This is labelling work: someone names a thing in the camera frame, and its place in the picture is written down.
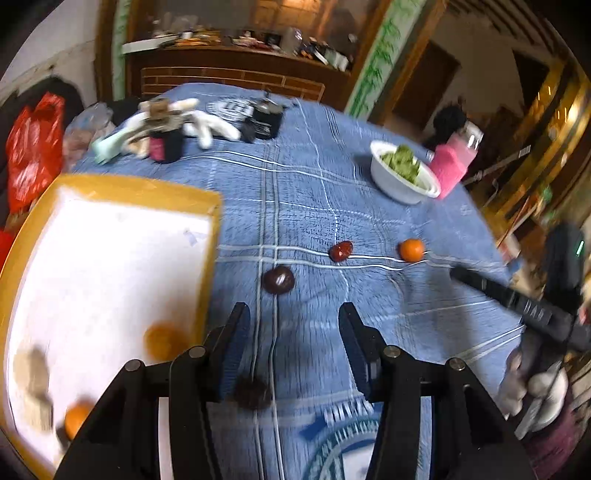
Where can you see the white glove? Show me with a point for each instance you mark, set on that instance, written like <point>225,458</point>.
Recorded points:
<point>131,129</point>
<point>207,123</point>

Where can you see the metal rod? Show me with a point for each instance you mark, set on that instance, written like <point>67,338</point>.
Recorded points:
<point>496,166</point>

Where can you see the black jar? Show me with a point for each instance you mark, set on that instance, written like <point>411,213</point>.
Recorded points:
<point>268,121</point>

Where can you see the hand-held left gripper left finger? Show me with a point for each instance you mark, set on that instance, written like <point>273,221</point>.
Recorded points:
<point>233,341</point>

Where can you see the bottle with pink knitted sleeve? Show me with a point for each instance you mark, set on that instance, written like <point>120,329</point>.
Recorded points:
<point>452,159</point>

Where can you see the clear plastic bag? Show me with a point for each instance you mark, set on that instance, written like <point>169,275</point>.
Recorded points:
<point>87,124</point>

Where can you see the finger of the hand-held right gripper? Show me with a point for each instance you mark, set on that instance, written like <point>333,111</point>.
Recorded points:
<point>480,284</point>

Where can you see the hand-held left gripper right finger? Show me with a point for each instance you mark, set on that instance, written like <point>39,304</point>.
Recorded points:
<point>358,344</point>

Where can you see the red plastic bag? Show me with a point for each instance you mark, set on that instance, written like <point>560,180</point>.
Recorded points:
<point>34,147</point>

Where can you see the small red jujube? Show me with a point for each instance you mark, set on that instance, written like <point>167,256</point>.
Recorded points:
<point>340,251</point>

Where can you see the pale sugarcane piece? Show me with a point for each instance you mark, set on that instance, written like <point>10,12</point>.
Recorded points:
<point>32,369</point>
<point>39,413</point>

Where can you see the wooden cabinet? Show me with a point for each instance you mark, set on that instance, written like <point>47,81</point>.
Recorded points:
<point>221,60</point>

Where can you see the large red jujube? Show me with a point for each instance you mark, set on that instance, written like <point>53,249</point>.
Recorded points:
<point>251,392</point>

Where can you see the black cup with pink label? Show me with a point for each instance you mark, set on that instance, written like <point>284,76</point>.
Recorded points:
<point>166,144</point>

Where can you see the white dish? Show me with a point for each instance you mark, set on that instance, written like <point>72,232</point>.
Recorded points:
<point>549,397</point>

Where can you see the orange mandarin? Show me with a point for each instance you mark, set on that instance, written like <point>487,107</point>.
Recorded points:
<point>164,341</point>
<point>76,417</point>
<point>411,249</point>

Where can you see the yellow-rimmed white tray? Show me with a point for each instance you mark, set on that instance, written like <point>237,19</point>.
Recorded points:
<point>115,258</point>

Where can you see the white bowl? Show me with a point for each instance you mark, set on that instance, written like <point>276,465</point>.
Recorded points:
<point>401,184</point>

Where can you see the green leafy vegetable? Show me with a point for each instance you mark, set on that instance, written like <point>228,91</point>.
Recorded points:
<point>404,161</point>

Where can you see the blue plaid tablecloth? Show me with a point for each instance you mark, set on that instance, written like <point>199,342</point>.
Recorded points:
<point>300,207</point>

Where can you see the dark purple plum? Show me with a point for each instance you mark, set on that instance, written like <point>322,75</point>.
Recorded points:
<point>279,279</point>

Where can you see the dark patterned cloth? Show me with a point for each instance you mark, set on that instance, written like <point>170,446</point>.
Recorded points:
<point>450,120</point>

